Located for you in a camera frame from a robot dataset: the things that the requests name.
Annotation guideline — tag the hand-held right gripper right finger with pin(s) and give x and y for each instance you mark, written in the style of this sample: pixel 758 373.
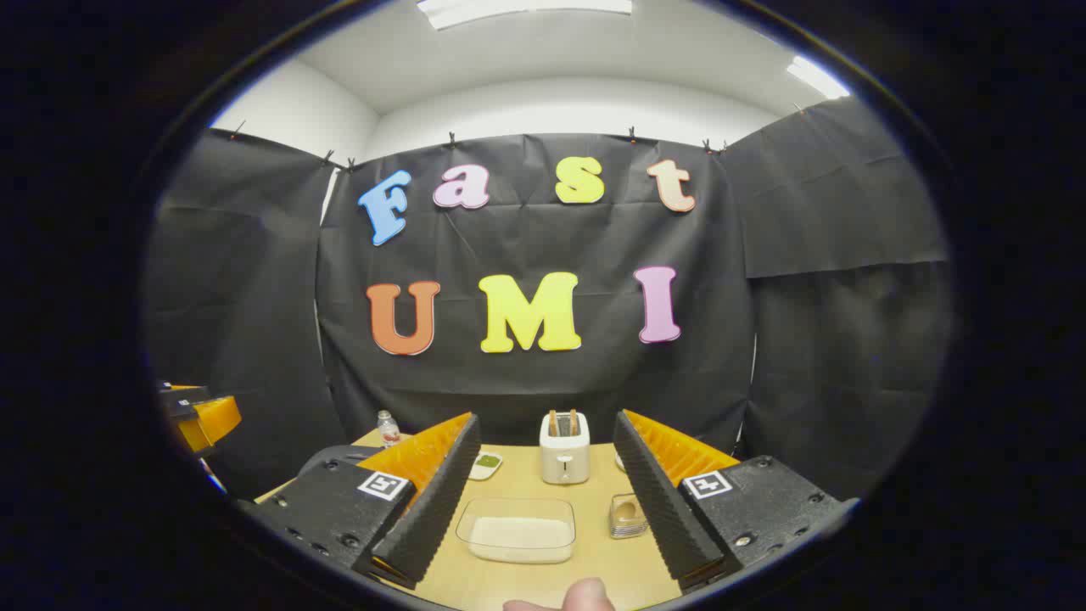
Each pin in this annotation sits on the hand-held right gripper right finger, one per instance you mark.
pixel 653 501

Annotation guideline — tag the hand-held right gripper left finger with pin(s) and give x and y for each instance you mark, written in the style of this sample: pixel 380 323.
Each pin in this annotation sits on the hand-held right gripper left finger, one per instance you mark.
pixel 441 501

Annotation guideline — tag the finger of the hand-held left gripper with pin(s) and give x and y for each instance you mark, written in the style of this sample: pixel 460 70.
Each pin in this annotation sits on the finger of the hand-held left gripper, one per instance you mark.
pixel 212 417

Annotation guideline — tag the clear chopstick holder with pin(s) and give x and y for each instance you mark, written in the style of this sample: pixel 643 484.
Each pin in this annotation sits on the clear chopstick holder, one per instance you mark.
pixel 626 530

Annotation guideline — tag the clear tray of rice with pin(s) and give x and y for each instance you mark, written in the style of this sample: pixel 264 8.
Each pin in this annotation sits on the clear tray of rice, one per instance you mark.
pixel 517 535

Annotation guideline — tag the dark grey rice cooker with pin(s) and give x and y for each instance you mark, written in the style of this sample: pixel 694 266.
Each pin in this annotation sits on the dark grey rice cooker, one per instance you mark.
pixel 335 454

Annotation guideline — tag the white sectioned grain dish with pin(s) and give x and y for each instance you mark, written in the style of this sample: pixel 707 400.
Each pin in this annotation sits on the white sectioned grain dish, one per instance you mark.
pixel 486 465

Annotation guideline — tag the small water bottle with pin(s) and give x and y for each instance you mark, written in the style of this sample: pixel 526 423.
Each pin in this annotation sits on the small water bottle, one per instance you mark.
pixel 389 431

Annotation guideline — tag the white toaster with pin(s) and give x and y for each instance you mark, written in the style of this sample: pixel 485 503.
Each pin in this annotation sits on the white toaster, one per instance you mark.
pixel 564 458

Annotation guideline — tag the black backdrop cloth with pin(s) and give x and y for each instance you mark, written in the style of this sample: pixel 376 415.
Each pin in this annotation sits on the black backdrop cloth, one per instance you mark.
pixel 526 238

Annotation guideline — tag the ceiling light panel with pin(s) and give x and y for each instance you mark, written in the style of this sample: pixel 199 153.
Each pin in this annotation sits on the ceiling light panel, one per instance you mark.
pixel 816 76

